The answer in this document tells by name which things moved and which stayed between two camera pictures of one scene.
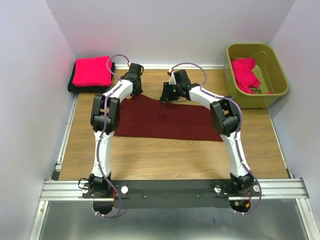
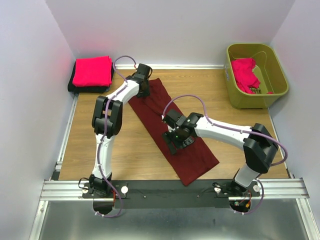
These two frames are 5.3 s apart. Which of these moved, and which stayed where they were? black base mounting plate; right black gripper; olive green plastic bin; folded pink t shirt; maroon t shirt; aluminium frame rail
Moved: right black gripper; maroon t shirt
Stayed: folded pink t shirt; olive green plastic bin; aluminium frame rail; black base mounting plate
